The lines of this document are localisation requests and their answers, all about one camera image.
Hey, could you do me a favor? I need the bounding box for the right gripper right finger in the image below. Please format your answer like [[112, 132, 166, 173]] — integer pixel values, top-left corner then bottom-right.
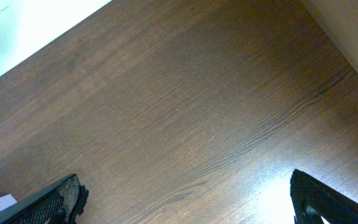
[[290, 169, 358, 224]]

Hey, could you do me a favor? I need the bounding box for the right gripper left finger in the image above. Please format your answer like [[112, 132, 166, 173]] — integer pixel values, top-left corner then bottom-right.
[[0, 174, 89, 224]]

